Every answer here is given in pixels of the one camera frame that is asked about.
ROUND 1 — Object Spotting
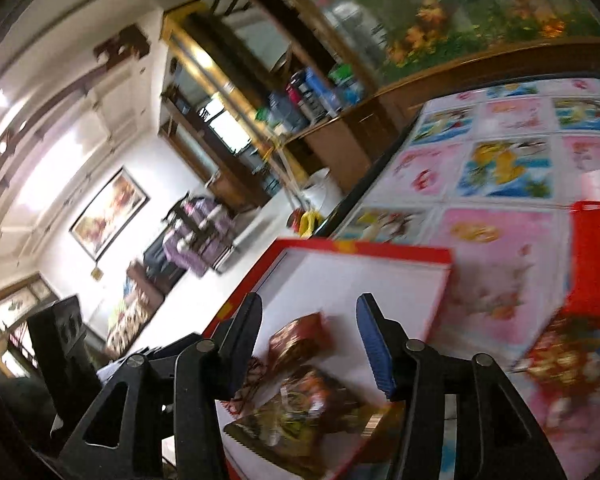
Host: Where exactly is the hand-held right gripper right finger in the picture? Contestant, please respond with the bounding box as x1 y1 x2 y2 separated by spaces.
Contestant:
356 292 566 480

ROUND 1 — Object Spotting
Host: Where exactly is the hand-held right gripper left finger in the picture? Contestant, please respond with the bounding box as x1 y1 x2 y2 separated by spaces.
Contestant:
60 292 264 480

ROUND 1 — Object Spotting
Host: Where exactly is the red box with white inside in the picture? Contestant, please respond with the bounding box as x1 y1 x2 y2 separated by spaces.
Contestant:
200 239 453 480

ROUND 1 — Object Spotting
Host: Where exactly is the brown red snack packet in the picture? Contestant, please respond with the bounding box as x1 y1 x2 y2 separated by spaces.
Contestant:
267 312 337 376

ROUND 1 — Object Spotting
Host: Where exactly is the dark gold snack packet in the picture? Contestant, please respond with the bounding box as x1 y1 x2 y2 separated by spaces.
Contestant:
224 365 368 477

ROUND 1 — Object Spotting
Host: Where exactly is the brown white striped snack packet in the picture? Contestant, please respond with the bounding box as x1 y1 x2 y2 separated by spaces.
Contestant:
220 357 270 416

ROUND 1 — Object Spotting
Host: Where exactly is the patterned sofa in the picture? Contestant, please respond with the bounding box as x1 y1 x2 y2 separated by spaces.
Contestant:
105 264 165 357

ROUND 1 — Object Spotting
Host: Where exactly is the dark armchair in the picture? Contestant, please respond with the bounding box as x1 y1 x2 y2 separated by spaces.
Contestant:
142 240 187 297

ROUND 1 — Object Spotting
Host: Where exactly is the table with purple cloth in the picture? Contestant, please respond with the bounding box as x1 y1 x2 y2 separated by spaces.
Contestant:
162 195 237 277

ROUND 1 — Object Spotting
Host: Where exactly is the yellow dustpan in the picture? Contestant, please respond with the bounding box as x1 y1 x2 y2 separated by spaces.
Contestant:
291 210 327 239

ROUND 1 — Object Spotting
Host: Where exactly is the white bucket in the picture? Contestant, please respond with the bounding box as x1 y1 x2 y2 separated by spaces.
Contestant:
301 169 345 212

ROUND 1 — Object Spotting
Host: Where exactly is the broom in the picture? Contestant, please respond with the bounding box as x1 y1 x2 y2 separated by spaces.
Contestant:
274 144 307 223

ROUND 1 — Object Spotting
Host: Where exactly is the red printed snack bag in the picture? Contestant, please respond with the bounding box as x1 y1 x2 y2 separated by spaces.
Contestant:
514 310 600 413

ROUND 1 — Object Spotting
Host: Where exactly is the wooden cabinet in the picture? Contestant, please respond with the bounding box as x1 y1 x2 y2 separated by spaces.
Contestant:
280 92 423 196

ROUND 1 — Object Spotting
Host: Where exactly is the printed pink tablecloth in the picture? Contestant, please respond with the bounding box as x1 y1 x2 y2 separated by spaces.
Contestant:
330 79 600 480

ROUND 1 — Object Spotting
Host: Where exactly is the clear water jug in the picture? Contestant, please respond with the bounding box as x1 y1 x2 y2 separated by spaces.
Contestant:
267 92 306 132

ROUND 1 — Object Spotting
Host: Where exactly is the red plastic basket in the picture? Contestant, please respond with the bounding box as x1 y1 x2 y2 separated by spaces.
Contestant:
562 200 600 317

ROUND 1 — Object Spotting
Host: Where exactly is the black bottle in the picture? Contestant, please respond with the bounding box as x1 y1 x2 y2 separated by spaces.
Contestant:
286 72 321 117

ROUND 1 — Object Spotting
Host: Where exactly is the blue bottle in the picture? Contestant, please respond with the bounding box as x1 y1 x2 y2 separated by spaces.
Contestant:
305 67 339 111

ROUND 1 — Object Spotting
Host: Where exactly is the green pack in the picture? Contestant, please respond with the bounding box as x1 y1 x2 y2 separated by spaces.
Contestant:
329 64 365 105

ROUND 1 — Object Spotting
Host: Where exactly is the floral glass panel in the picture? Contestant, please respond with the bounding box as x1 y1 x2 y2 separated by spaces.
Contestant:
275 0 600 83

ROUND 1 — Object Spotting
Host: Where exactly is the framed wall picture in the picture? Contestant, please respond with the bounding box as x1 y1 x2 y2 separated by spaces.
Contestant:
70 166 150 261

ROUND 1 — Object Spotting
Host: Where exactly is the wooden door frame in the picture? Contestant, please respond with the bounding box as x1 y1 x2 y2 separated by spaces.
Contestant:
159 4 283 211

